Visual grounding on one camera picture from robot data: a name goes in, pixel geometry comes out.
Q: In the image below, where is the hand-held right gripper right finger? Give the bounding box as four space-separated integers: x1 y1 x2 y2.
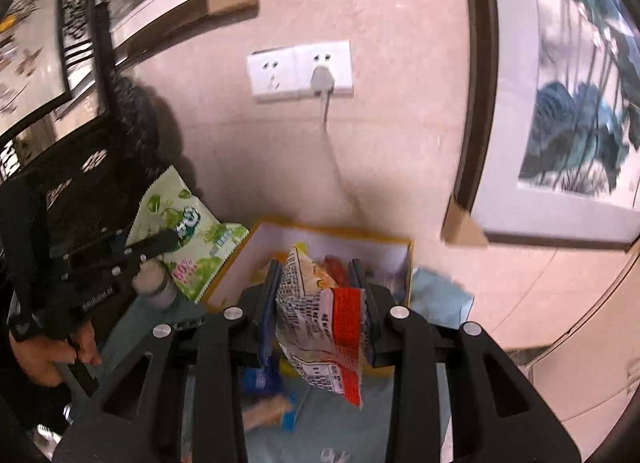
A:
350 258 583 463

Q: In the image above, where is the white power plug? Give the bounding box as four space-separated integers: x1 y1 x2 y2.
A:
310 66 336 95

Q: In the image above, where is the white wall socket plate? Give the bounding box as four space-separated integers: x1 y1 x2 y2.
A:
294 40 355 99
246 47 299 104

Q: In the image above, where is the yellow cardboard box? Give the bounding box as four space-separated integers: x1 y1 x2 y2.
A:
197 216 416 381

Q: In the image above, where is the red white snack packet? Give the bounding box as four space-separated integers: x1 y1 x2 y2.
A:
274 243 371 409

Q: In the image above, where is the framed painting black patterned border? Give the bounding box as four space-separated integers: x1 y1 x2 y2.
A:
0 0 113 140

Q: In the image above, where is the teal blanket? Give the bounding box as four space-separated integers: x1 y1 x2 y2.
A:
100 267 476 463

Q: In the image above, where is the green snack packet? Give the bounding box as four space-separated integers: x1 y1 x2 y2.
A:
126 166 250 304

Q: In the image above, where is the grey power cable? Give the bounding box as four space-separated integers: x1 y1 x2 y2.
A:
320 90 373 230

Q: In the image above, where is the blue snack packet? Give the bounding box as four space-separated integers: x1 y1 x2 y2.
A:
240 365 284 396

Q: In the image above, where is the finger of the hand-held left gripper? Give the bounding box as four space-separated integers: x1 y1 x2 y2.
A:
112 228 182 265

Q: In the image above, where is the person's left hand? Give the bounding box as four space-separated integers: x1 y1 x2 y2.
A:
10 324 103 389

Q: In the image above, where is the framed blue ink painting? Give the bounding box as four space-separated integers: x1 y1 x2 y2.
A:
440 0 640 252

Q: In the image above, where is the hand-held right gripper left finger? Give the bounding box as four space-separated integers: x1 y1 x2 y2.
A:
52 258 283 463

